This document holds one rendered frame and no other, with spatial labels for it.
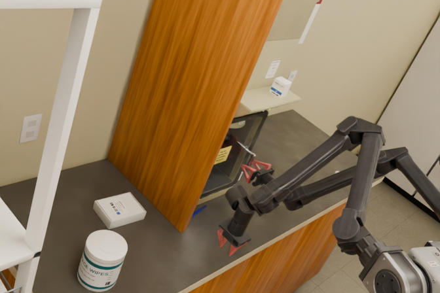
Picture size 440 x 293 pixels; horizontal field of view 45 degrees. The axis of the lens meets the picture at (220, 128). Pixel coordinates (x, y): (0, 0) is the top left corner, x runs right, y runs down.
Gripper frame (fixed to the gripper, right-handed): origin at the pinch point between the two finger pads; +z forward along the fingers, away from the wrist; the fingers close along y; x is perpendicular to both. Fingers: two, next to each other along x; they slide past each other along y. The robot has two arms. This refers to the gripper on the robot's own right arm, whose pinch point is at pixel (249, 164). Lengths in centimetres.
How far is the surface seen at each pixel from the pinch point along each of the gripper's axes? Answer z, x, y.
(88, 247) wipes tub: -7, 5, 82
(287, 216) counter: -18.5, 20.6, -18.6
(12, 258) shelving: -21, -23, 117
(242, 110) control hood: -2.9, -34.8, 26.8
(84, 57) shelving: -20, -73, 111
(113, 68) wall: 47, -22, 43
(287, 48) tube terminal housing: 6, -52, 1
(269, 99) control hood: -2.3, -36.4, 11.8
